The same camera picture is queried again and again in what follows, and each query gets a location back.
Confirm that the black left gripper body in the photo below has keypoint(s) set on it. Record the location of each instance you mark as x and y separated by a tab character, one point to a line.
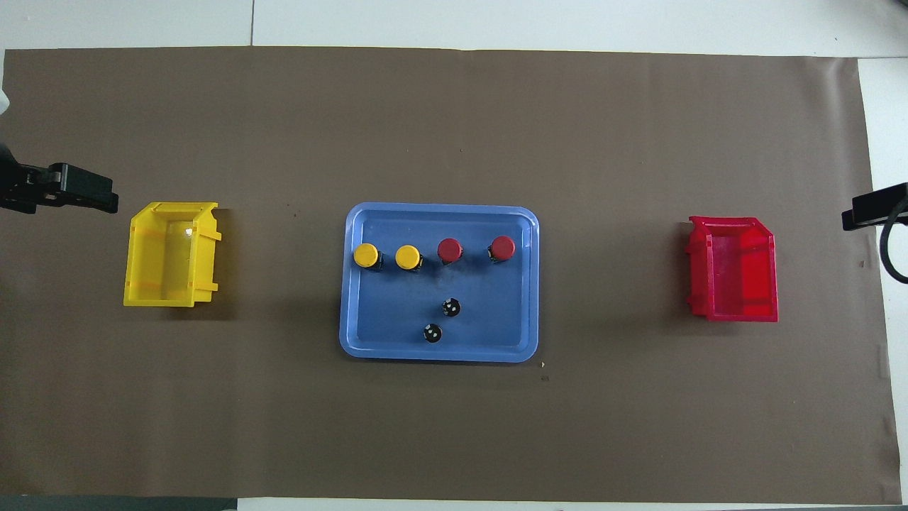
18	188

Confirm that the yellow push button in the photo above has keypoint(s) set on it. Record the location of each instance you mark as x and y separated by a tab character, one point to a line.
407	256
366	255

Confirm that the red push button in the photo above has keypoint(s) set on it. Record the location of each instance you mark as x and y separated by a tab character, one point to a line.
449	249
503	247

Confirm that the yellow plastic bin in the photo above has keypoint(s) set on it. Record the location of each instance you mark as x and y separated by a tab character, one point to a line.
138	248

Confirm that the red plastic bin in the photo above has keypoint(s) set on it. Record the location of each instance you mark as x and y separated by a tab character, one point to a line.
738	284

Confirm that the small black cylinder component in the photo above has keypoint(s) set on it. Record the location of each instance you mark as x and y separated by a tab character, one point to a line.
451	307
432	333

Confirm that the blue plastic tray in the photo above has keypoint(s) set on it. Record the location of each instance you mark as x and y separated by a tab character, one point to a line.
496	333

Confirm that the brown paper table mat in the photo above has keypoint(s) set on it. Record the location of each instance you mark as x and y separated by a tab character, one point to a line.
454	426

